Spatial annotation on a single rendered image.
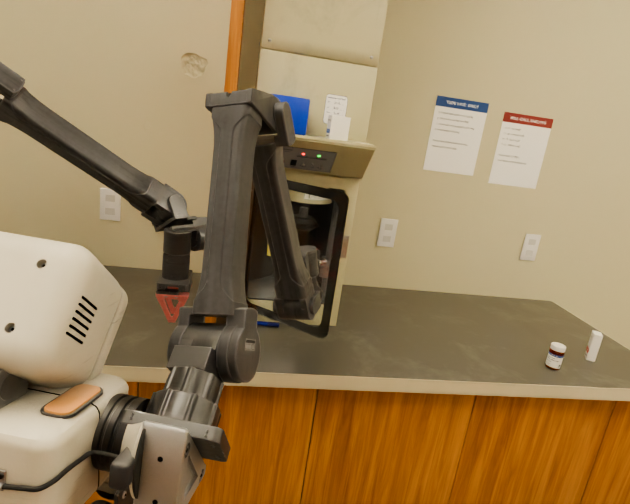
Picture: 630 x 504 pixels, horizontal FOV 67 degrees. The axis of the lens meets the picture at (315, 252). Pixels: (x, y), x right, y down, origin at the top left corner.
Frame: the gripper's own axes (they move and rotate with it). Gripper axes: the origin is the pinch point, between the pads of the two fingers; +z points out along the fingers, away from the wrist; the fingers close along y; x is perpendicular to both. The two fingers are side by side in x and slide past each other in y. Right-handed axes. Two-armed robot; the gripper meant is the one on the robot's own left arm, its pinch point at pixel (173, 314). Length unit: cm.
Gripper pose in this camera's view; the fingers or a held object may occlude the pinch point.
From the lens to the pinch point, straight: 112.7
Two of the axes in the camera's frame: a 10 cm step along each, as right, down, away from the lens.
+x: -9.8, -0.9, -1.8
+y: -1.5, -2.9, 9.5
